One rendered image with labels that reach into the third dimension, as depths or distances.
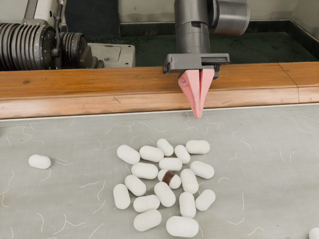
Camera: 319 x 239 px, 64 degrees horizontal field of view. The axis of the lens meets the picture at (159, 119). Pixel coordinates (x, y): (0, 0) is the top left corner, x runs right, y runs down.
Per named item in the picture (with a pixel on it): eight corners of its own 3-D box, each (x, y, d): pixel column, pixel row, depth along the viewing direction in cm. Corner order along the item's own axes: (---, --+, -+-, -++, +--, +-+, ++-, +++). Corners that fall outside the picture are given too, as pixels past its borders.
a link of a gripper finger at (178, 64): (219, 114, 39) (214, 56, 40) (173, 116, 38) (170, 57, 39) (205, 120, 46) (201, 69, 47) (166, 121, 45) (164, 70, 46)
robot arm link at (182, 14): (169, 5, 47) (179, -14, 41) (204, 8, 48) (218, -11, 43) (172, 41, 46) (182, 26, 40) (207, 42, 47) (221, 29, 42)
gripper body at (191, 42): (231, 64, 41) (227, 20, 41) (168, 65, 39) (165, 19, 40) (217, 76, 47) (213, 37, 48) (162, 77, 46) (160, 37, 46)
